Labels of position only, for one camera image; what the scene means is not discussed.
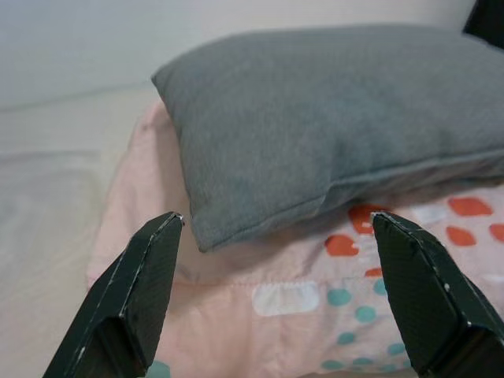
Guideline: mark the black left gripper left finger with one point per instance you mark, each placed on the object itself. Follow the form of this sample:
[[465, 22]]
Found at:
[[130, 299]]

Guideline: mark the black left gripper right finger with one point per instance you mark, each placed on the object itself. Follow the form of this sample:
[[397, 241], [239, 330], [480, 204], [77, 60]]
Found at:
[[425, 299]]

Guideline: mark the grey pillow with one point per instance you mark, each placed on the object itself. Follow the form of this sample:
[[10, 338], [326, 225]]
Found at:
[[315, 126]]

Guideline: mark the pink dotted quilt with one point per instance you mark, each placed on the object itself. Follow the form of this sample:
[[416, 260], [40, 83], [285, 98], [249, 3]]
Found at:
[[256, 334]]

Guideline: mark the white bed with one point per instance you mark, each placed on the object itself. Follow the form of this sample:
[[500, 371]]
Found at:
[[47, 197]]

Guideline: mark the black cabinet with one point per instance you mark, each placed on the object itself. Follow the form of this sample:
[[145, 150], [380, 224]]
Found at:
[[488, 19]]

